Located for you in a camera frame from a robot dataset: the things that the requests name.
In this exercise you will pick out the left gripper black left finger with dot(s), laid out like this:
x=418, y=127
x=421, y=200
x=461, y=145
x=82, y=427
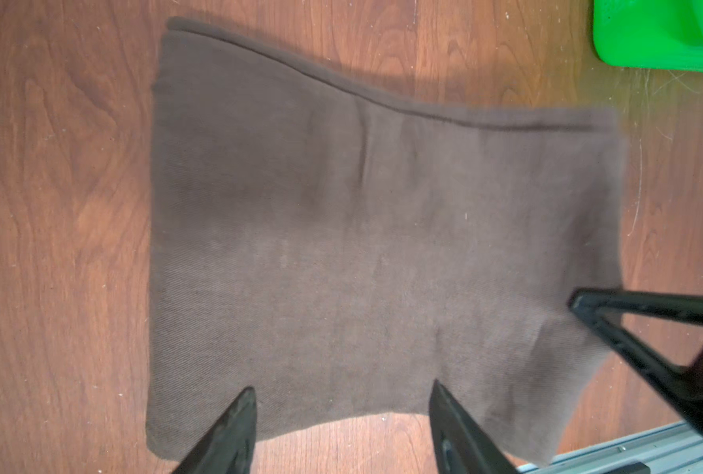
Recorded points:
x=228, y=446

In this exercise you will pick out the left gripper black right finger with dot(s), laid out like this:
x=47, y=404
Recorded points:
x=459, y=444

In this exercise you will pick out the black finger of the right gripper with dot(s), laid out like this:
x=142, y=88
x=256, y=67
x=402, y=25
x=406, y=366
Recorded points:
x=680, y=387

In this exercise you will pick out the brown trousers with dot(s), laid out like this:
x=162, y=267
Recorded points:
x=340, y=248

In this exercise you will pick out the green plastic basket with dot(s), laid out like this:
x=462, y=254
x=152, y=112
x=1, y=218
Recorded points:
x=652, y=34

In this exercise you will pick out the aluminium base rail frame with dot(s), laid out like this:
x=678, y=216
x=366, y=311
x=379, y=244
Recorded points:
x=674, y=448

